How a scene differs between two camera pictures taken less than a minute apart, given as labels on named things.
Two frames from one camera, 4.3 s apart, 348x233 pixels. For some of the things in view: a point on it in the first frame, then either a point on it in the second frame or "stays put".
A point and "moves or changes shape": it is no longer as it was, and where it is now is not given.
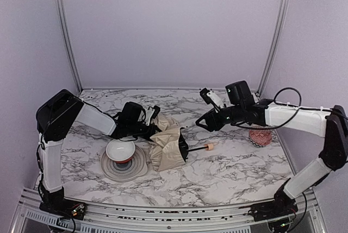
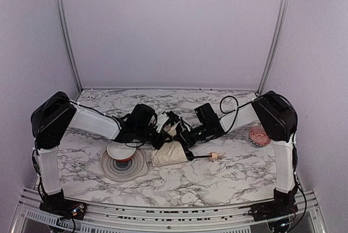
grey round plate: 135,168 stays put
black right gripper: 213,120 → 180,137
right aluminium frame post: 273,54 stays put
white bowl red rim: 120,150 stays put
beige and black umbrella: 169,146 moves or changes shape
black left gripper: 151,130 → 159,139
